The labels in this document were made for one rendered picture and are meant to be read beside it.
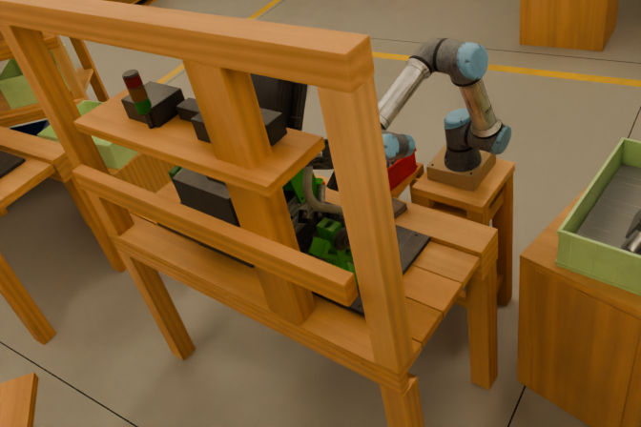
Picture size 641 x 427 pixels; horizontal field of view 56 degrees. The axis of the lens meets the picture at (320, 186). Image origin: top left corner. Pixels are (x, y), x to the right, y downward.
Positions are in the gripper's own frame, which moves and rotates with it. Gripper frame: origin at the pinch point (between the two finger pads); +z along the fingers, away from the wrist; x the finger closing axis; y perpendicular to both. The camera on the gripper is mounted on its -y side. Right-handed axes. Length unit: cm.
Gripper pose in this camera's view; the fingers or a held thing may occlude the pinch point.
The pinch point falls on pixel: (309, 166)
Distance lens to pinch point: 205.8
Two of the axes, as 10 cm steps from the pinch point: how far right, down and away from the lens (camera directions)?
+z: -7.1, 1.0, 7.0
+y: 0.8, -9.7, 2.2
